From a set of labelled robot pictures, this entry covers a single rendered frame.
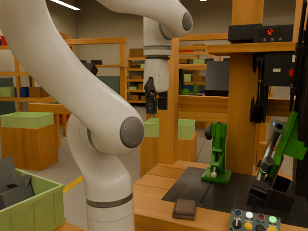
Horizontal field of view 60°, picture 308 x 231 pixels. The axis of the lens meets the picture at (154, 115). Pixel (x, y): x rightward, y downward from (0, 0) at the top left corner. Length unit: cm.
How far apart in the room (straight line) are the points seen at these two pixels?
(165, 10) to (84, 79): 27
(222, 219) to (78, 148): 58
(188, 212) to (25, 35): 75
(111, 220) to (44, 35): 43
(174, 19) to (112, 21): 1171
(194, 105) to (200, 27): 981
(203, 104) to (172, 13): 91
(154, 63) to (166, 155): 89
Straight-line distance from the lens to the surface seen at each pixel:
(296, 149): 109
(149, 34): 79
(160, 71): 78
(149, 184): 133
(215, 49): 132
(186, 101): 157
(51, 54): 56
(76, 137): 68
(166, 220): 100
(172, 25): 72
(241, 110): 143
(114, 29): 1231
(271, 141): 122
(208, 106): 154
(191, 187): 126
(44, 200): 114
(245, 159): 149
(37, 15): 55
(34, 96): 667
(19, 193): 131
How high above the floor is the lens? 141
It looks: 9 degrees down
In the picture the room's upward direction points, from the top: straight up
